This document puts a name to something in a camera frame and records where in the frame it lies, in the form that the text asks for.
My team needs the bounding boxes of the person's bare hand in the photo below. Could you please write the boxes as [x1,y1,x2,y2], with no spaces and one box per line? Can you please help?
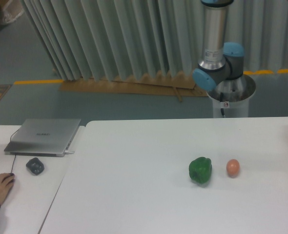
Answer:
[0,173,14,205]

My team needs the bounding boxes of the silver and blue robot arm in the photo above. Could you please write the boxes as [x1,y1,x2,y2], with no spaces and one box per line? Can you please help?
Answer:
[192,0,245,91]

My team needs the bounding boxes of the green bell pepper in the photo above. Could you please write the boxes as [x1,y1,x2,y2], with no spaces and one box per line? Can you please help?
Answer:
[188,157,212,184]

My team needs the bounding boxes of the small black gadget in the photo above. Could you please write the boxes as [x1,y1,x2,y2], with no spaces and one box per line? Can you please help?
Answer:
[26,157,45,176]

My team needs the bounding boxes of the silver closed laptop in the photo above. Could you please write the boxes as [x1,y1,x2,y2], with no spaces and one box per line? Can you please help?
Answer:
[4,118,81,156]

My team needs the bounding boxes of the white usb plug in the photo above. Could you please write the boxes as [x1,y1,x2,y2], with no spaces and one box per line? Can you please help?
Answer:
[64,151,75,155]

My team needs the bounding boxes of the grey folding curtain screen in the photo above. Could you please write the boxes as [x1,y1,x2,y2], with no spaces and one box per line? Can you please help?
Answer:
[21,0,288,80]

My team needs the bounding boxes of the plastic wrapped cardboard boxes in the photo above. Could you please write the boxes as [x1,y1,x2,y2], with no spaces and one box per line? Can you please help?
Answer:
[0,0,24,25]

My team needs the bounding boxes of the brown cardboard sheet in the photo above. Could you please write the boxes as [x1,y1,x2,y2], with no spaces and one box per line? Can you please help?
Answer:
[59,71,207,102]

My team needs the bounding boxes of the brown egg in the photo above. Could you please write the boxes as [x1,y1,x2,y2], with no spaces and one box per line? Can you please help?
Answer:
[226,159,240,177]

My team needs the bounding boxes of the black mouse cable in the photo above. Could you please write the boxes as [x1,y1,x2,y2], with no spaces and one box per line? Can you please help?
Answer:
[0,124,21,174]

